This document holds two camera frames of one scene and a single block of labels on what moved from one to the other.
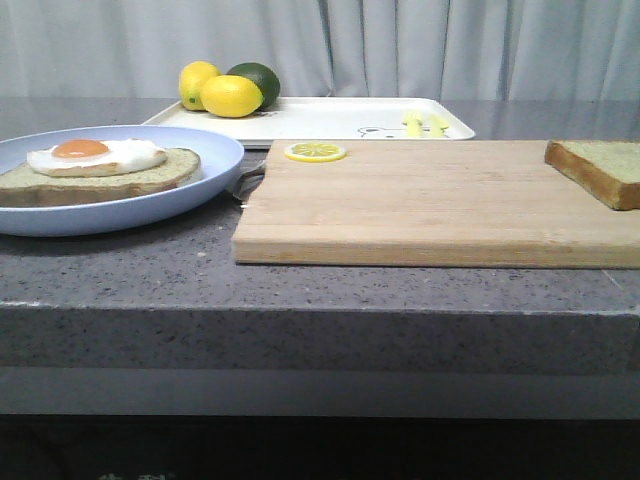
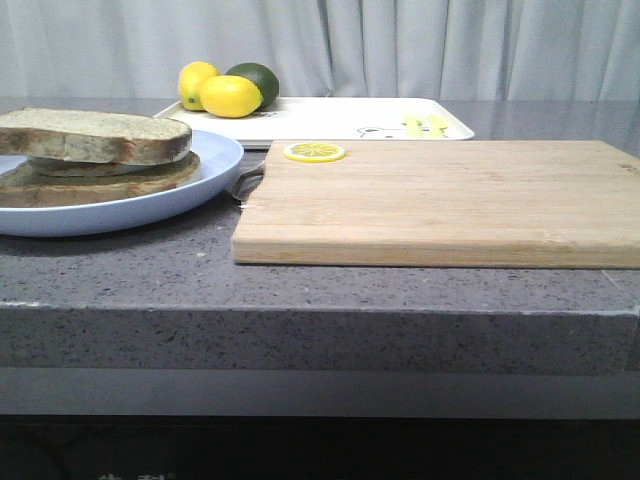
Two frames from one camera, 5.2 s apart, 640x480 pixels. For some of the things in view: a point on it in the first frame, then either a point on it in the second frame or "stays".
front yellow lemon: [231, 96] stays
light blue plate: [221, 161] stays
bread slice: [609, 170] -> [77, 135]
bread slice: [24, 186] stays
